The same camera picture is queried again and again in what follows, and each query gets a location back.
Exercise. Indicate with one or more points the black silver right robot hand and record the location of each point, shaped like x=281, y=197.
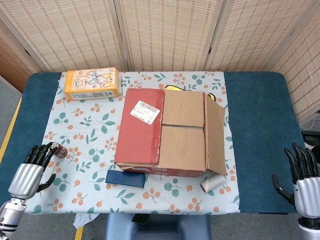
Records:
x=307, y=185

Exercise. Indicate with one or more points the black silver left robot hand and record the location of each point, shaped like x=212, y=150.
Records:
x=26, y=178

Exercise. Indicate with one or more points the red cardboard shipping box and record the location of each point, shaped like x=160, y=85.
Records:
x=180, y=140

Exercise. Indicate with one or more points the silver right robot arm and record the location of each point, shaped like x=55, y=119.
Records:
x=310, y=228

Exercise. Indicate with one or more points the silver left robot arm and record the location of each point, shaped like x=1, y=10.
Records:
x=11, y=215

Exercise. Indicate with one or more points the dark blue rectangular box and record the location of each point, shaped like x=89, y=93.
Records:
x=125, y=178

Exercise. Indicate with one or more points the patterned object at left edge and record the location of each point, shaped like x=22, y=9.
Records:
x=61, y=151

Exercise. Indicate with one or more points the crumpled white paper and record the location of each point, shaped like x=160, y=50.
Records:
x=83, y=220

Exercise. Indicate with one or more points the floral fruit print tablecloth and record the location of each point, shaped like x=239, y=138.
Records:
x=87, y=130

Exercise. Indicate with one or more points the white paper roll cardboard core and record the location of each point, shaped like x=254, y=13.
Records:
x=213, y=182

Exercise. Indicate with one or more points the yellow cartoon tissue pack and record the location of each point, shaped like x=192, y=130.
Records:
x=92, y=82

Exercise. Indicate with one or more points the yellow black flat object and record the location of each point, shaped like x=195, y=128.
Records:
x=172, y=87

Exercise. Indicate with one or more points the woven bamboo folding screen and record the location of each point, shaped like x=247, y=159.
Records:
x=162, y=32

